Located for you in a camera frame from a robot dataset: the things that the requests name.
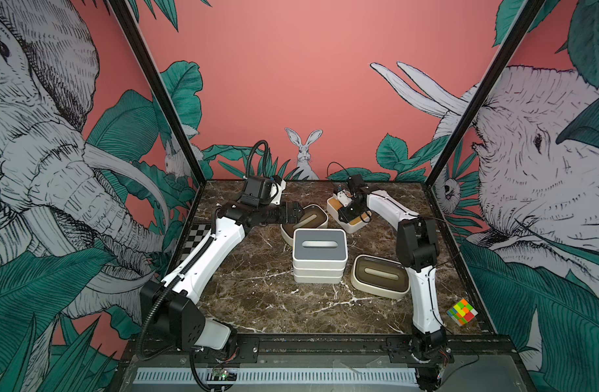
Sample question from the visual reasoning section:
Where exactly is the white slotted cable duct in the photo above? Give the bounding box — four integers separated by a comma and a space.
133, 367, 418, 386

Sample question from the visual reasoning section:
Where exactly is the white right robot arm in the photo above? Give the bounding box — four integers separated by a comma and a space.
334, 189, 446, 361

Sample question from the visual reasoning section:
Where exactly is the dark brown lid tissue box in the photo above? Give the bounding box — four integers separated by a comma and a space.
281, 204, 329, 246
350, 254, 410, 300

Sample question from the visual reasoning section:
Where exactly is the black corrugated cable conduit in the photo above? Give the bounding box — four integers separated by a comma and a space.
134, 139, 271, 361

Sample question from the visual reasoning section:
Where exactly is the black right frame post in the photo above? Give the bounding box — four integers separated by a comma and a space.
424, 0, 545, 187

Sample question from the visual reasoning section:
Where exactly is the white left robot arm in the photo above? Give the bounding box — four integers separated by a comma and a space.
136, 202, 304, 359

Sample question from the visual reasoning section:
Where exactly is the small circuit board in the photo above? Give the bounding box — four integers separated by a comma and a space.
209, 368, 237, 383

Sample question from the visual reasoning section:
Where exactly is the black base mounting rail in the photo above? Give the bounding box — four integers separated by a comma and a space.
127, 332, 496, 366

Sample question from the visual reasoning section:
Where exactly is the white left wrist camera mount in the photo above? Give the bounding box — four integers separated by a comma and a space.
270, 176, 286, 205

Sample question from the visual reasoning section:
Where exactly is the wood lid white tissue box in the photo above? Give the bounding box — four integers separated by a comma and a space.
326, 191, 371, 234

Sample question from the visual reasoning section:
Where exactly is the black frame post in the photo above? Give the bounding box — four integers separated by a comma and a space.
424, 0, 545, 187
108, 0, 206, 186

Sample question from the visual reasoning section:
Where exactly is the colourful puzzle cube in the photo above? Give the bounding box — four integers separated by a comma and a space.
446, 298, 478, 327

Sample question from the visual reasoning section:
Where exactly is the black left frame post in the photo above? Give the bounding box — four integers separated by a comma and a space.
108, 0, 206, 186

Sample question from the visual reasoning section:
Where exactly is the checkerboard calibration plate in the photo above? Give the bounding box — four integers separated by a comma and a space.
179, 221, 210, 262

